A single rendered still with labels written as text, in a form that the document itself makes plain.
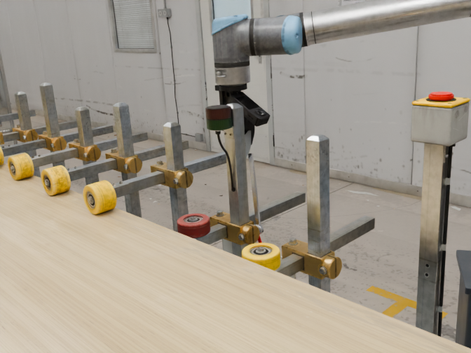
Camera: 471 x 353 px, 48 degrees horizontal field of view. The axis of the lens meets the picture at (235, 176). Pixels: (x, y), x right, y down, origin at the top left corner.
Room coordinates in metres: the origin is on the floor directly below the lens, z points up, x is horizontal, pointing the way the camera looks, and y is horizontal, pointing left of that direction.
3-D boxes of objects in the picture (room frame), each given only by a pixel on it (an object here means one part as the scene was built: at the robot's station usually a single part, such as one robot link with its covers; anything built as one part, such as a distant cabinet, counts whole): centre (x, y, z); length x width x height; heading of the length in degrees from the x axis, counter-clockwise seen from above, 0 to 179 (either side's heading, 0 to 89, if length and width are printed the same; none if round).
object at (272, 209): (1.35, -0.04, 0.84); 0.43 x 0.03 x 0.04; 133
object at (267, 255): (1.00, -0.04, 0.85); 0.08 x 0.08 x 0.11
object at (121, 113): (1.62, 0.34, 0.90); 0.03 x 0.03 x 0.48; 43
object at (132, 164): (1.63, 0.35, 0.95); 0.13 x 0.06 x 0.05; 43
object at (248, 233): (1.27, 0.01, 0.85); 0.13 x 0.06 x 0.05; 43
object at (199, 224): (1.20, 0.11, 0.85); 0.08 x 0.08 x 0.11
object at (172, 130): (1.44, 0.17, 0.86); 0.03 x 0.03 x 0.48; 43
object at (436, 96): (0.88, -0.35, 1.22); 0.04 x 0.04 x 0.02
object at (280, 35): (1.36, -0.12, 1.32); 0.12 x 0.12 x 0.09; 80
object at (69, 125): (2.25, 0.81, 0.95); 0.36 x 0.03 x 0.03; 133
